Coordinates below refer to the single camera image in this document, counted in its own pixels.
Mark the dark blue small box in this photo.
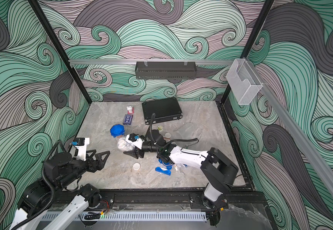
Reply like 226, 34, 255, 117
123, 114, 133, 125

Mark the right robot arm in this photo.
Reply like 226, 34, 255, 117
124, 138, 238, 203

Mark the black hard case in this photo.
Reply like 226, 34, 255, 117
142, 97, 183, 125

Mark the round white soap disc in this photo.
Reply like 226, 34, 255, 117
132, 163, 141, 171

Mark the toothpaste and brush packet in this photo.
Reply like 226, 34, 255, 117
174, 164, 187, 172

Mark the small pink-capped bottle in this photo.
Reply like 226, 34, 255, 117
127, 106, 134, 115

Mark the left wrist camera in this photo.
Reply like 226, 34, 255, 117
72, 138, 90, 161

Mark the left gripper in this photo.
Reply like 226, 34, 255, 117
57, 148, 109, 189

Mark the clear acrylic wall holder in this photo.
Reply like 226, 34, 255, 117
226, 58, 263, 105

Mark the small white pink jar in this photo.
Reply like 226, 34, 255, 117
164, 133, 171, 139

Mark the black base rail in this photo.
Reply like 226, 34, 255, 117
54, 188, 268, 208

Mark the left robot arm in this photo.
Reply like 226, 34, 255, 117
10, 150, 110, 230

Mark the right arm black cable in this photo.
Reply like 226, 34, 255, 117
147, 113, 200, 147

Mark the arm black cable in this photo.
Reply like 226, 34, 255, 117
147, 113, 200, 147
11, 139, 66, 230

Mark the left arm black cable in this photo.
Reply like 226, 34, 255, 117
11, 139, 66, 230

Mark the white slotted cable duct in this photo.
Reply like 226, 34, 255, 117
39, 211, 207, 222

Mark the blue-lid container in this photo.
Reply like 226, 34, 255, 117
110, 124, 125, 138
175, 122, 195, 140
117, 137, 135, 152

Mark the black wall shelf tray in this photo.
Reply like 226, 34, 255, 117
135, 61, 197, 80

